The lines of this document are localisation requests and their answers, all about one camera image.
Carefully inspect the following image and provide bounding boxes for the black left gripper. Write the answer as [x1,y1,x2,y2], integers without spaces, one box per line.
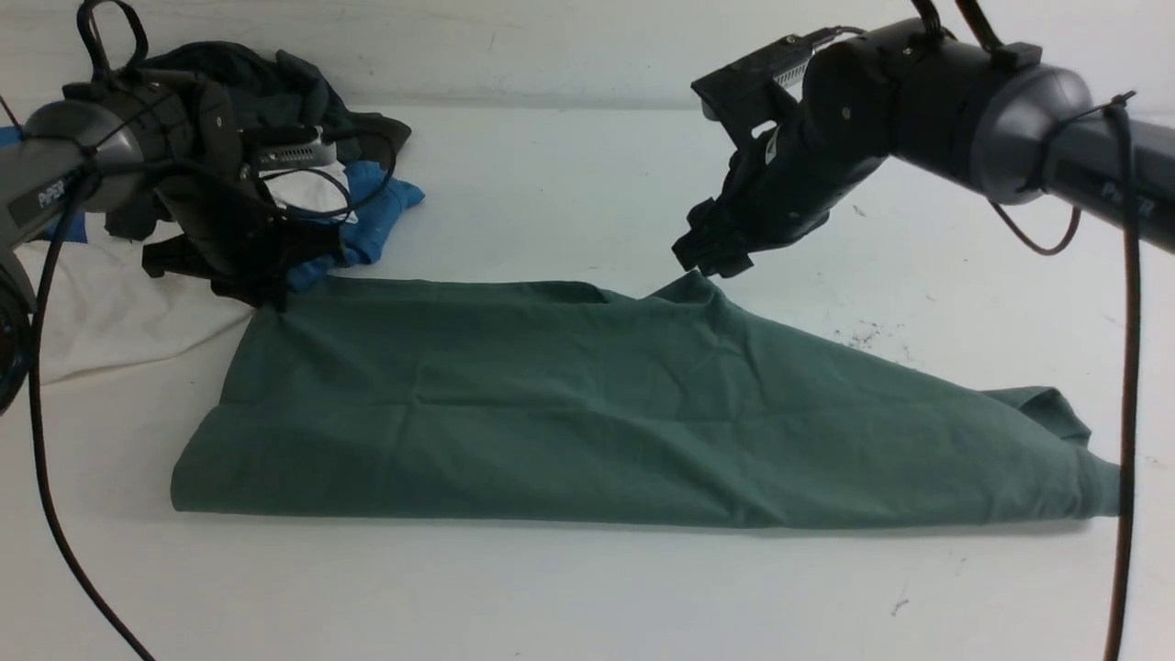
[141,174,344,308]

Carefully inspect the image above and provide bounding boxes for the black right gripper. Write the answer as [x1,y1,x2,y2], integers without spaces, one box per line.
[672,110,889,279]

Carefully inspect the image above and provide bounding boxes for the green long sleeve shirt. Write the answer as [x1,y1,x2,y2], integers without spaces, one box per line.
[172,274,1120,531]

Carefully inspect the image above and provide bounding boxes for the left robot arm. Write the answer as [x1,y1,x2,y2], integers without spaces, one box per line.
[4,70,343,407]

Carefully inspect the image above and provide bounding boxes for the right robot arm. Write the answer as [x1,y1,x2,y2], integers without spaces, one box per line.
[673,18,1171,277]

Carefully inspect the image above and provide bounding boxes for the white shirt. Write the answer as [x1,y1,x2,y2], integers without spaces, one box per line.
[14,161,360,385]

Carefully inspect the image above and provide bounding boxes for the blue shirt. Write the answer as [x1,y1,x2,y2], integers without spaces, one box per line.
[261,162,425,292]

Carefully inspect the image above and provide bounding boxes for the dark grey shirt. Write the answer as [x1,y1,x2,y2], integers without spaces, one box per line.
[106,41,412,244]

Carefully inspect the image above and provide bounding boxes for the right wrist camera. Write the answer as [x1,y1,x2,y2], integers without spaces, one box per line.
[689,32,820,148]

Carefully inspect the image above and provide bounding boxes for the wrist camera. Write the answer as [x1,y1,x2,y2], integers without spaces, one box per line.
[689,32,820,148]
[239,126,340,173]

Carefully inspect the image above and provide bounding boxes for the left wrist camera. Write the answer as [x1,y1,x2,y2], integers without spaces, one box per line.
[239,126,340,173]

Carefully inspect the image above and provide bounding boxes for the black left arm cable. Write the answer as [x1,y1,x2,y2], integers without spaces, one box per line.
[0,0,397,661]

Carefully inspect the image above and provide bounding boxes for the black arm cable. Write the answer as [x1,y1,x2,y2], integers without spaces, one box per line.
[0,0,397,661]
[909,0,1144,661]

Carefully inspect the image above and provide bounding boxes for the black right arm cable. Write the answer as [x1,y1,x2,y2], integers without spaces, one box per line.
[909,0,1144,661]

